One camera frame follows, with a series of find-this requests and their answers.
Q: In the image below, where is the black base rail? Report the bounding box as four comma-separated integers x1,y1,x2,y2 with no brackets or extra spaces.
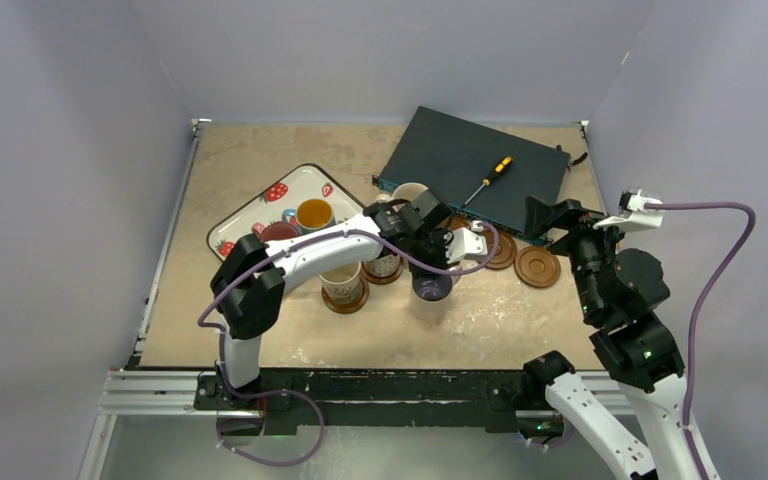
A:
194,368,569,439

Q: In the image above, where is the white floral mug orange inside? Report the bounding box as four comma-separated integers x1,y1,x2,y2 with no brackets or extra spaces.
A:
363,255,402,277

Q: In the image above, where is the dark blue network switch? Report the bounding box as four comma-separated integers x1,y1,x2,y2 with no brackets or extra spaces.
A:
373,106,570,237

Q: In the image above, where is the wooden coaster two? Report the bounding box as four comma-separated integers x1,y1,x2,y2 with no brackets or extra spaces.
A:
440,216,471,231

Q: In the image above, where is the black cable behind switch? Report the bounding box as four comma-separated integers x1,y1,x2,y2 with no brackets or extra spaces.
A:
556,145,589,171

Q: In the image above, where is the wooden coaster five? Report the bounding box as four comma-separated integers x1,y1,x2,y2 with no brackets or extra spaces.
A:
361,262,404,285

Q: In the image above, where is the purple inside pink mug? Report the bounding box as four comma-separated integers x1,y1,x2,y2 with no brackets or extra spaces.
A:
408,274,455,326

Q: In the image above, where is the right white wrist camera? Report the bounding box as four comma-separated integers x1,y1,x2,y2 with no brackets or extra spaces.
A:
594,188,664,233

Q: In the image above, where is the pink inside dark mug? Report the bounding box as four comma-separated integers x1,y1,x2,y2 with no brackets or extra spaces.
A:
251,221,299,243

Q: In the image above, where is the beige cream mug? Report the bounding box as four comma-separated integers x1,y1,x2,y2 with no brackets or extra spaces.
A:
319,262,363,306

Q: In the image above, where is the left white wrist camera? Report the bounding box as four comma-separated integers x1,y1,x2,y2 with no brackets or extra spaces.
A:
445,228,492,264

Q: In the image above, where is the aluminium frame rail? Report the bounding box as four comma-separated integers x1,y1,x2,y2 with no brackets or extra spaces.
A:
97,371,254,417

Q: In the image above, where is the yellow black screwdriver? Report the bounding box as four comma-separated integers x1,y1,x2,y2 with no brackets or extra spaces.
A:
463,156,513,206

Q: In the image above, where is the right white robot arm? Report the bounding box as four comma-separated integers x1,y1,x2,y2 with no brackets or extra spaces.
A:
519,190,718,479

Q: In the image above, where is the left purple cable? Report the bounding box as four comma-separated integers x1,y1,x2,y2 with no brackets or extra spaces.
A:
197,222,502,466

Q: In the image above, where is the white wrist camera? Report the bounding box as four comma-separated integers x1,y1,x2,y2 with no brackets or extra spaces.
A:
594,188,664,233
445,228,492,264

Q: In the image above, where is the wooden coaster six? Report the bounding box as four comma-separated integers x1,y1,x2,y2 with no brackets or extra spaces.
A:
321,279,369,314

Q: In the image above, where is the wooden coaster four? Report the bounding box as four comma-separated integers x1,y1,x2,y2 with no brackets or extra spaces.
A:
514,246,561,289

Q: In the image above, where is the cream white mug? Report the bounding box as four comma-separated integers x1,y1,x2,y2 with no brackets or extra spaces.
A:
375,182,428,203

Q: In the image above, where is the white strawberry tray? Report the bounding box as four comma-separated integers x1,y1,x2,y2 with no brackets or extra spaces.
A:
206,163,364,260

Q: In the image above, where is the blue mug orange inside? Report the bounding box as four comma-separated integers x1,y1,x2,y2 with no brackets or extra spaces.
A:
281,199,336,235

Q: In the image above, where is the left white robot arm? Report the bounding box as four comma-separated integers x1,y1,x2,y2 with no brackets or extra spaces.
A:
207,191,486,409

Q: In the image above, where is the wooden coaster three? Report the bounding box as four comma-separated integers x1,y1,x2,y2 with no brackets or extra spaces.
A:
487,232,518,270

